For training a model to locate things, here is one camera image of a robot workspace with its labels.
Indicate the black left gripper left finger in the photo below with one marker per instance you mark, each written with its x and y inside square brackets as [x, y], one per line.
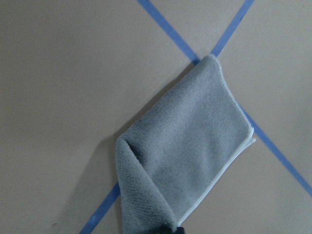
[161, 230]

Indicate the pink and grey towel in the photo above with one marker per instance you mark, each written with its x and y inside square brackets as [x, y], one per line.
[170, 158]

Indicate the blue tape grid lines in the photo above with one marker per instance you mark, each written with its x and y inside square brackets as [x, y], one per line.
[112, 196]

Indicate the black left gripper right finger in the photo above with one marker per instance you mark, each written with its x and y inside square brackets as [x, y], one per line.
[180, 230]

